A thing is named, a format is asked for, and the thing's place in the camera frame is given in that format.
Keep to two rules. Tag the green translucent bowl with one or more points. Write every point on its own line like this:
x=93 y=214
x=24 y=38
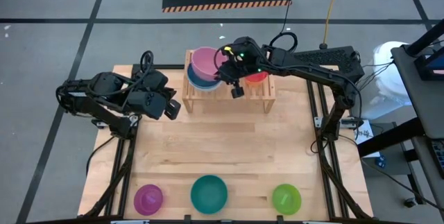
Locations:
x=286 y=199

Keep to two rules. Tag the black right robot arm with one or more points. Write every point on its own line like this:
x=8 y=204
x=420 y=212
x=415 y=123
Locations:
x=312 y=69

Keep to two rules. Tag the black laptop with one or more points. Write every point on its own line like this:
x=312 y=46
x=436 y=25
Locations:
x=433 y=66

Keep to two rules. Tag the large blue bowl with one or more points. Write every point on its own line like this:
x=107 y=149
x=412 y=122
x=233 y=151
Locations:
x=203 y=84

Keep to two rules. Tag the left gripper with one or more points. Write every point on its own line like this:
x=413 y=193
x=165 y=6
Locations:
x=147 y=104

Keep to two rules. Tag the black caster wheel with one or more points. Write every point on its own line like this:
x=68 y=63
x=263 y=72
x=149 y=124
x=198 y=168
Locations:
x=410 y=202

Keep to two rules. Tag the black keyboard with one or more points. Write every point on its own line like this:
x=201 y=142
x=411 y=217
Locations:
x=440 y=158

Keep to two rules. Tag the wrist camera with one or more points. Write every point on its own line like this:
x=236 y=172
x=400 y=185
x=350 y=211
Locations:
x=237 y=90
x=172 y=109

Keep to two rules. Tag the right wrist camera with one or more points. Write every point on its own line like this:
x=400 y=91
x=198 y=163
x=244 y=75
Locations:
x=237 y=90

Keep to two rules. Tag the black desk leg frame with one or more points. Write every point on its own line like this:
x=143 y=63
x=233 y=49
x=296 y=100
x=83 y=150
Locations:
x=388 y=140

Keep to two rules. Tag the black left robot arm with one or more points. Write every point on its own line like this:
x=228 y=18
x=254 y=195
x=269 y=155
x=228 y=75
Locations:
x=90 y=107

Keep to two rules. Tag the small blue object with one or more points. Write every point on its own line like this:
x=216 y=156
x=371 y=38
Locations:
x=381 y=161

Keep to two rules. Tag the yellow tape tag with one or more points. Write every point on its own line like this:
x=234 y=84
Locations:
x=227 y=48

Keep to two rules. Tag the black perforated box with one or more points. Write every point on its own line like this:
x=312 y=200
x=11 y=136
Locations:
x=326 y=55

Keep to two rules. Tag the black aluminium table frame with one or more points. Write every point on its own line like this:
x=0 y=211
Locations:
x=131 y=151

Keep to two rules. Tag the white cylindrical bin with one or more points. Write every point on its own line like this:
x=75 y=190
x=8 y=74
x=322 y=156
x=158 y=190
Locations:
x=388 y=78

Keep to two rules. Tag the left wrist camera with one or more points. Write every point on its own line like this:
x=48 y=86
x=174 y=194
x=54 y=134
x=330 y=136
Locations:
x=172 y=109

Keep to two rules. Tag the magenta translucent bowl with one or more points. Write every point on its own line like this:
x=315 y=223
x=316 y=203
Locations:
x=256 y=77

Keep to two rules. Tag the wooden slatted shelf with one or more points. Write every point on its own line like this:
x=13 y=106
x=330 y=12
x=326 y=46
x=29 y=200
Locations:
x=225 y=95

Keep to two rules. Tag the white paper sheet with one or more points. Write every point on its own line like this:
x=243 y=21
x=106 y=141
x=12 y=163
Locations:
x=363 y=137

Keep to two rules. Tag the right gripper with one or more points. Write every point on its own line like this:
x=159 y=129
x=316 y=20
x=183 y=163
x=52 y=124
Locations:
x=244 y=59

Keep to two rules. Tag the large teal bowl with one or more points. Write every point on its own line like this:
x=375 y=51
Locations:
x=209 y=194

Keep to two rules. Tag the large light pink bowl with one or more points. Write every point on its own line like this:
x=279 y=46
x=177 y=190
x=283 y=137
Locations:
x=204 y=62

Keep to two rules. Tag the grey side desk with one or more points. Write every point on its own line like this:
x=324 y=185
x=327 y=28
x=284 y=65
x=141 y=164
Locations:
x=433 y=92

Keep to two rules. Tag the black diagonal beam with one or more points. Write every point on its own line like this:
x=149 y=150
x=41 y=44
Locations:
x=426 y=36

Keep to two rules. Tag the purple translucent bowl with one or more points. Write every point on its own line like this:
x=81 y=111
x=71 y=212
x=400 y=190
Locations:
x=148 y=199

